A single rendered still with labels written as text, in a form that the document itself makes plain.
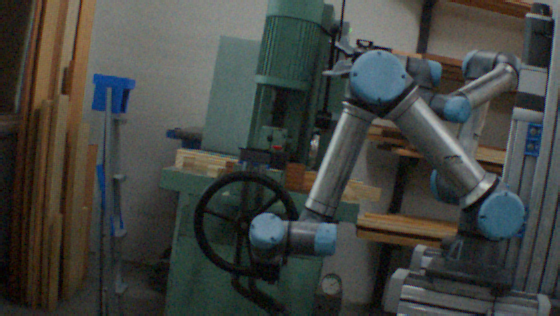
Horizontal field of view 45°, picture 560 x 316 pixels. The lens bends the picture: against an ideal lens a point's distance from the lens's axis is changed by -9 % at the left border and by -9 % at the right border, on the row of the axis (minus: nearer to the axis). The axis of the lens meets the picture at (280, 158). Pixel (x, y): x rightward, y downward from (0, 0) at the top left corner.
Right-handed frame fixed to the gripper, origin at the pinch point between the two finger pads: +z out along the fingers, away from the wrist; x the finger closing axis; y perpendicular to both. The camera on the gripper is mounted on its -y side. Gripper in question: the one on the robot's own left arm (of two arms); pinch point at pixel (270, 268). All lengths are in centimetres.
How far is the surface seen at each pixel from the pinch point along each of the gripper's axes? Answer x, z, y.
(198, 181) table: -27.3, 12.2, -26.3
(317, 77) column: 0, 23, -76
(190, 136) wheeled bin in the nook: -70, 163, -117
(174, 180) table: -34.6, 12.7, -25.4
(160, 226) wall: -94, 249, -93
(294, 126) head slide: -4, 24, -56
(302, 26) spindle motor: -5, -6, -75
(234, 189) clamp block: -14.9, 3.6, -22.1
